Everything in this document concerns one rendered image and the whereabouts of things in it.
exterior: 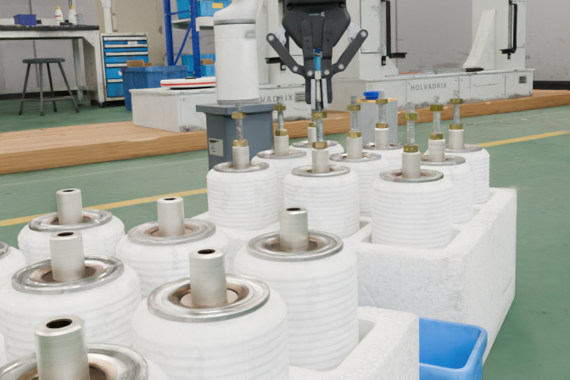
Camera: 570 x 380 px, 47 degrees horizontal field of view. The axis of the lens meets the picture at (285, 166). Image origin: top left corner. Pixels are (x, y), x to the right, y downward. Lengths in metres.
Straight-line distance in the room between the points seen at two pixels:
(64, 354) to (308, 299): 0.21
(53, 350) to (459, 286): 0.50
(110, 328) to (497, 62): 4.34
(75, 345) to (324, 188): 0.52
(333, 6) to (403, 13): 7.23
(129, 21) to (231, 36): 5.97
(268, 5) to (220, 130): 2.07
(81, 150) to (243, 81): 1.45
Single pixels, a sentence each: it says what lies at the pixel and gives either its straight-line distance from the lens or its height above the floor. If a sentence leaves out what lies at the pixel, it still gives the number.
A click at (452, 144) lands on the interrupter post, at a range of 1.00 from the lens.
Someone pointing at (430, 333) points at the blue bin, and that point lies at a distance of 0.72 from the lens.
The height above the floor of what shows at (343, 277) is 0.24.
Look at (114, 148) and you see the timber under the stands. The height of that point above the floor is 0.05.
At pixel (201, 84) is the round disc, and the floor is 0.29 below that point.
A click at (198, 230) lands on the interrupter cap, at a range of 0.57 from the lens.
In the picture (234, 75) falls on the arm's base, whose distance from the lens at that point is 1.41.
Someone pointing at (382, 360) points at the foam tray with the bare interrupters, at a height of 0.18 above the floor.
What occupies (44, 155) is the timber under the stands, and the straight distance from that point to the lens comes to 2.73.
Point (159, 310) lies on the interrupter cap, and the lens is 0.39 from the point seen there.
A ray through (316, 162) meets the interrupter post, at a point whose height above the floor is 0.27.
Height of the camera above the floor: 0.40
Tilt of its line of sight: 9 degrees down
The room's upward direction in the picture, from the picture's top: 2 degrees counter-clockwise
